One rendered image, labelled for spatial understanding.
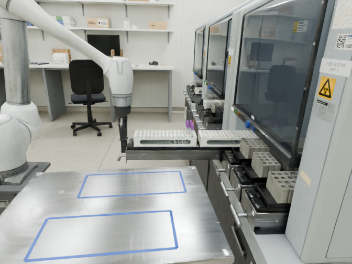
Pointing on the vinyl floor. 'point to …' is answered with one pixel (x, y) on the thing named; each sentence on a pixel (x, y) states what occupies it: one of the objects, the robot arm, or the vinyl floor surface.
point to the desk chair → (87, 90)
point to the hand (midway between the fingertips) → (124, 145)
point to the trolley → (113, 219)
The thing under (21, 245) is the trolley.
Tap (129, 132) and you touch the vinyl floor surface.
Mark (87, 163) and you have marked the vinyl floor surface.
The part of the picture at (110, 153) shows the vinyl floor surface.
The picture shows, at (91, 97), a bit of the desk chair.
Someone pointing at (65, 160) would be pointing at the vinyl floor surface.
